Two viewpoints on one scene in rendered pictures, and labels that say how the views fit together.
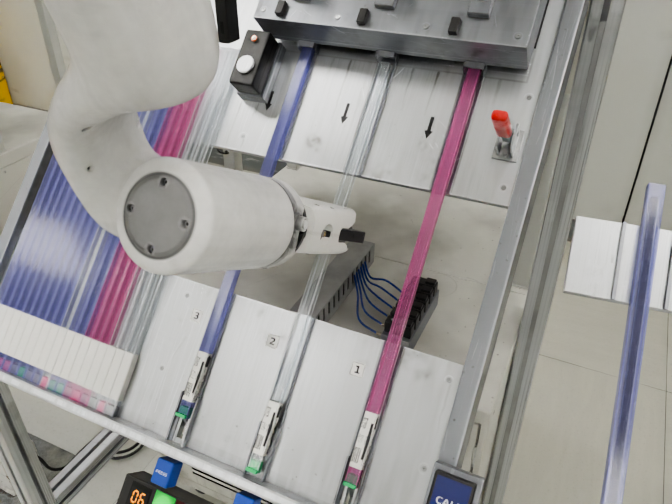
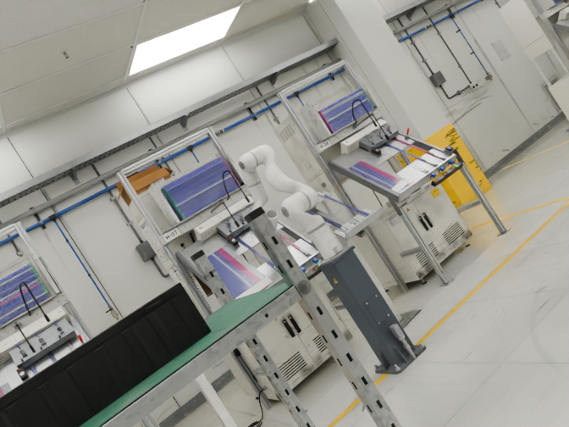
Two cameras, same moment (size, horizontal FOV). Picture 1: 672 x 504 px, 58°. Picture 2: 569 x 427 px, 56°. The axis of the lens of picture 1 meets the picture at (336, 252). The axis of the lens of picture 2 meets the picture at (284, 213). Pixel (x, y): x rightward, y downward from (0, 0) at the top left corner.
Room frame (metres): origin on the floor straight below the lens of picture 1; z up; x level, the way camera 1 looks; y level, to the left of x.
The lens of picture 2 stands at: (-1.67, 2.73, 1.07)
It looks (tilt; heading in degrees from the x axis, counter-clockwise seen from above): 0 degrees down; 307
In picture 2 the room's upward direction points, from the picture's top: 33 degrees counter-clockwise
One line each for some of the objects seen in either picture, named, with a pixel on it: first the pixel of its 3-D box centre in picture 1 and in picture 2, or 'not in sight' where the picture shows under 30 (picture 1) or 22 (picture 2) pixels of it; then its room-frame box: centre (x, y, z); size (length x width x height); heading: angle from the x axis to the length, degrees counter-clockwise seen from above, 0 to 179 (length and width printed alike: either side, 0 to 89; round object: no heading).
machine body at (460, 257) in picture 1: (358, 360); (279, 338); (1.06, -0.05, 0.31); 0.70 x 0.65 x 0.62; 64
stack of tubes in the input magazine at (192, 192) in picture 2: not in sight; (201, 189); (0.92, -0.05, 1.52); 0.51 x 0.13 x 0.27; 64
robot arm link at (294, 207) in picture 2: not in sight; (301, 213); (0.05, 0.29, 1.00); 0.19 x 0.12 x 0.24; 67
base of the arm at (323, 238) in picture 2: not in sight; (325, 242); (0.04, 0.26, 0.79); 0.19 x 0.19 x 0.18
